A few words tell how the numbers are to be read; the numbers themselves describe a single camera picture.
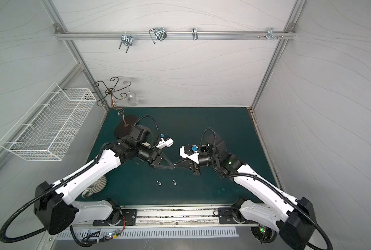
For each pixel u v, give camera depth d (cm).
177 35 78
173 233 70
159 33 77
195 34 78
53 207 38
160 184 84
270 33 77
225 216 73
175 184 84
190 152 54
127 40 78
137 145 59
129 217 74
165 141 65
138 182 85
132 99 101
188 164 59
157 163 60
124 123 107
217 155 55
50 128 70
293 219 39
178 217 75
